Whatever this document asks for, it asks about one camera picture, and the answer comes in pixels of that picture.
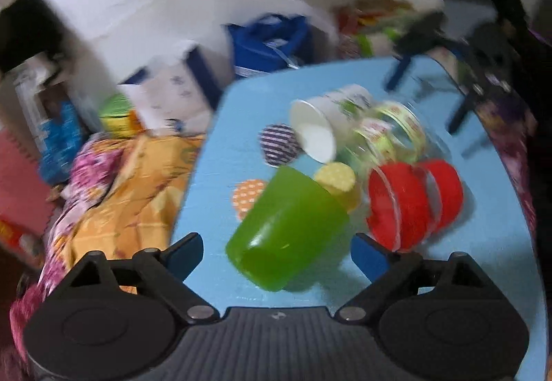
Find blue tote bag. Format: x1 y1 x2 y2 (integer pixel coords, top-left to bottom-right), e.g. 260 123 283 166
226 13 314 79

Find orange dotted cupcake liner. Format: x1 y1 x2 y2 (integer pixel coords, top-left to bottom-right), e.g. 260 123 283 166
231 179 267 221

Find green yellow box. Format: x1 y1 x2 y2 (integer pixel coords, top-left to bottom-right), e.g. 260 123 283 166
98 93 144 138

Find yellow dotted cupcake liner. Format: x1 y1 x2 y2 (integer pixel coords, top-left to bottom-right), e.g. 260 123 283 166
313 162 361 213

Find red striped clear cup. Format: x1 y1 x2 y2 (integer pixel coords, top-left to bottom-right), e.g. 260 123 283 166
367 159 464 252

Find yellow patterned clear cup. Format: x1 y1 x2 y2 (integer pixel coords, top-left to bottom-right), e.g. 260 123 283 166
337 100 449 178

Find white blue paper bag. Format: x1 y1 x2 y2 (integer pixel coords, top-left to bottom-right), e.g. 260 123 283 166
118 41 222 136

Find floral orange pink blanket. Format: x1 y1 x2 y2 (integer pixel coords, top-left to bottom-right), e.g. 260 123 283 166
9 133 205 354

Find dark dotted cupcake liner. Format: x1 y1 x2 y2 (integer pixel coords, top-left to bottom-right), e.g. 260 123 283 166
259 123 302 167

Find green plastic cup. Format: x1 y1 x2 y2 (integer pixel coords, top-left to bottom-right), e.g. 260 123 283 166
226 167 349 291

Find white paper cup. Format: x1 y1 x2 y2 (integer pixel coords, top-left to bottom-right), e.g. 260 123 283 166
289 84 374 163

